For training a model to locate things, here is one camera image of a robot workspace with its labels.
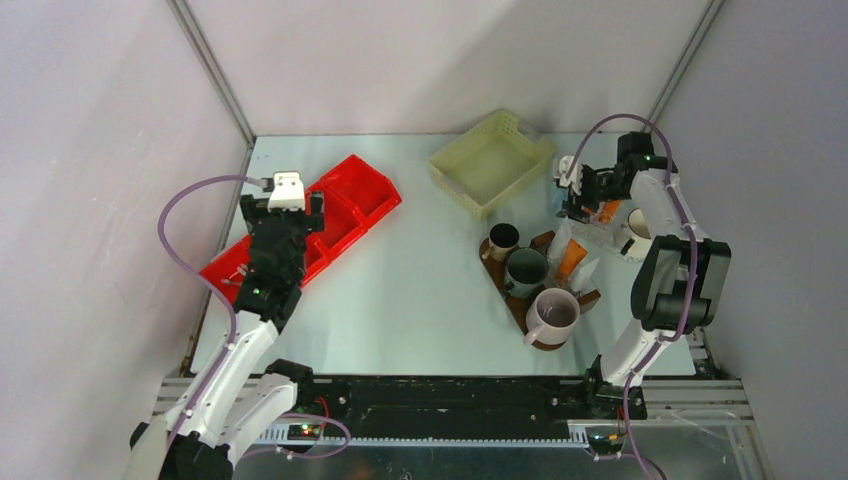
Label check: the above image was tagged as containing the clear textured acrylic tray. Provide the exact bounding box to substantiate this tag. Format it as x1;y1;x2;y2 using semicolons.
562;217;623;257

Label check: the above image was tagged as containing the pink white mug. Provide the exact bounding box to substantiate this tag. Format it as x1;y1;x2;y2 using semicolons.
523;288;580;348

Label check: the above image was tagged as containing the white mug black handle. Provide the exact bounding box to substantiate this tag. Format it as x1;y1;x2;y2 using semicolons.
612;208;652;262

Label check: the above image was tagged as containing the brown mug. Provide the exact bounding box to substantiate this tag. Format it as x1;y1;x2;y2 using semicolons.
481;223;520;262

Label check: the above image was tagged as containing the red divided organizer bin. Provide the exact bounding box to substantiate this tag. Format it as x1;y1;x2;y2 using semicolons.
200;155;402;302

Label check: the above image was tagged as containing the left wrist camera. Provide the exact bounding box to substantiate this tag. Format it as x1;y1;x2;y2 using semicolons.
260;171;306;212

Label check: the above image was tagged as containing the orange toothpaste tube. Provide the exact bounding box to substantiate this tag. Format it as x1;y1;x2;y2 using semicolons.
596;200;622;225
554;239;588;285

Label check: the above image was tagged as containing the pink capped tube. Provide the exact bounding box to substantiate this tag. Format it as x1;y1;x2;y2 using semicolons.
569;258;600;293

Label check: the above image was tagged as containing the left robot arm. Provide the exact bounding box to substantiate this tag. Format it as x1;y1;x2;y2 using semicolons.
124;191;325;479

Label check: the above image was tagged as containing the dark green mug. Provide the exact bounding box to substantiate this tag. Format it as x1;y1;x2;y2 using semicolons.
501;247;549;299

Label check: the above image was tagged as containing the dark blue capped tube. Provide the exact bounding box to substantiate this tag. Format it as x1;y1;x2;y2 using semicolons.
546;218;572;265

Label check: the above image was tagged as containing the grey toothbrush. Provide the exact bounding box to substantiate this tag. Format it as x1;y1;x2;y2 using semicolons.
221;264;248;286

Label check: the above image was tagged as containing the cream plastic basket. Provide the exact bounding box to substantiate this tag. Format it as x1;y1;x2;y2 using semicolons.
429;109;558;220

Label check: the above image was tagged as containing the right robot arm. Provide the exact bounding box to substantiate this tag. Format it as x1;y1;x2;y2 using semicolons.
559;166;731;418

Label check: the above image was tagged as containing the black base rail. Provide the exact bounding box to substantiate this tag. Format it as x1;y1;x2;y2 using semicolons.
295;375;648;441

